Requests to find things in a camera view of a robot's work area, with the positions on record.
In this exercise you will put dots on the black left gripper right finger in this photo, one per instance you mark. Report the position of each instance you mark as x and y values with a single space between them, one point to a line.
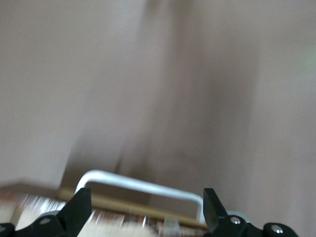
217 222

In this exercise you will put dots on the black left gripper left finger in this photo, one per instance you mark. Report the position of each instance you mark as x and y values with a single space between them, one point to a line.
74 212

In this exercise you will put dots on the brown table cover sheet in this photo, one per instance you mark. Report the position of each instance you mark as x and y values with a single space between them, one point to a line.
74 74

